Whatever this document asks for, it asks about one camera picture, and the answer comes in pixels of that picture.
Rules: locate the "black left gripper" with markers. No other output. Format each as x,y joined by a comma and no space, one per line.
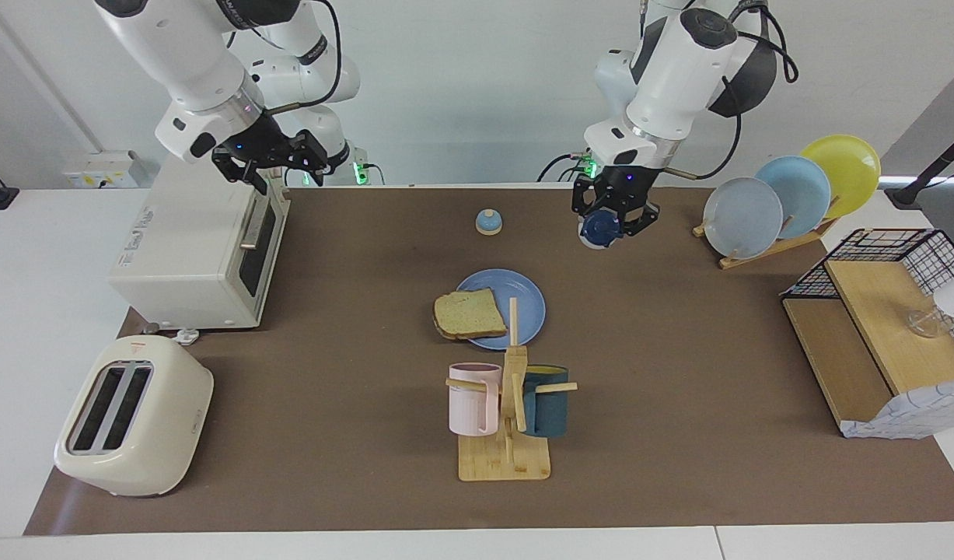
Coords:
628,185

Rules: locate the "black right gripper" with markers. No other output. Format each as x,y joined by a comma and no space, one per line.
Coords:
259,144

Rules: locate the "seasoning bottle with blue cap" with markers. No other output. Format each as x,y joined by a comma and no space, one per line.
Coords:
601,228

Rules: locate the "brown bread slice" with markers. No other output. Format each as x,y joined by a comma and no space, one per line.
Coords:
469,315

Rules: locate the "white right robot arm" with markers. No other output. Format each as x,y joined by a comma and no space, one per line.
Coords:
189,54

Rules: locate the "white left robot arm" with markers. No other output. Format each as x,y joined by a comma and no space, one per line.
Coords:
679,70

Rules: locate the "pale grey plate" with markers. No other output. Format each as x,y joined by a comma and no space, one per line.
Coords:
741,218

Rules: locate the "blue round plate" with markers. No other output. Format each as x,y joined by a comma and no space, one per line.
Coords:
523,299

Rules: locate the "wooden plate rack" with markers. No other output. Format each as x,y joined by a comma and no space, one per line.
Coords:
764,253

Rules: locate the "light blue plate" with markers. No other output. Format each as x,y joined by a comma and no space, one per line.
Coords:
803,187

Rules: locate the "yellow plate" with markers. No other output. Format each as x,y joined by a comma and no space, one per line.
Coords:
850,167

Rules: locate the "white toaster oven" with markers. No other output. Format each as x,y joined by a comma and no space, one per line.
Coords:
189,249

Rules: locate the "small blue call bell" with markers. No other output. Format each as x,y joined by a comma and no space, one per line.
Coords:
488,223

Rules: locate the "dark teal mug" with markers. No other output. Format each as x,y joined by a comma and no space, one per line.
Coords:
546,412

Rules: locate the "brown table mat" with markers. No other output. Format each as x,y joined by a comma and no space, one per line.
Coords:
329,389

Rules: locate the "pink ribbed mug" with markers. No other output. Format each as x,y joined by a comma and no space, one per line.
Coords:
469,404

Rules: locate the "wooden mug tree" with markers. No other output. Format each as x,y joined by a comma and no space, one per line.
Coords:
504,463

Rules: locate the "cream two-slot toaster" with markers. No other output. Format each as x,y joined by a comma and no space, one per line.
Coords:
165,435

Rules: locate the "clear glass cup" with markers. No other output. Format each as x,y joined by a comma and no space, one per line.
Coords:
924,323

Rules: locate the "white wall socket box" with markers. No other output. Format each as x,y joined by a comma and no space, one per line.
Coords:
99,169

